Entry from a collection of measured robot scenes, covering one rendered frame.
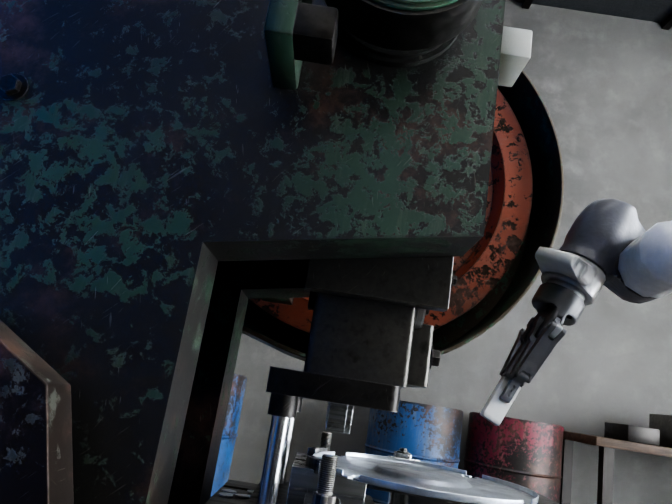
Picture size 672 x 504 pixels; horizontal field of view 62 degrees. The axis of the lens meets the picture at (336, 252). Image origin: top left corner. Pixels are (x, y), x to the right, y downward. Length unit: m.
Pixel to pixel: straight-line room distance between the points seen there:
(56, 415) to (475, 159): 0.50
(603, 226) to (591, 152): 3.98
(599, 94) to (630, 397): 2.40
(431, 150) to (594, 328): 3.98
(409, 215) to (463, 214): 0.06
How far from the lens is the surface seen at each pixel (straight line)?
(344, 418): 0.76
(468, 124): 0.67
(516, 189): 1.25
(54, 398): 0.58
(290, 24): 0.59
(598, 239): 0.98
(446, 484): 0.74
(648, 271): 0.93
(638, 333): 4.72
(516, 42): 0.76
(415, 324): 0.73
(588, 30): 5.50
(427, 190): 0.63
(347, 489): 0.71
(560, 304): 0.93
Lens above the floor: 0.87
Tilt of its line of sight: 14 degrees up
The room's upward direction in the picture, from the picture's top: 9 degrees clockwise
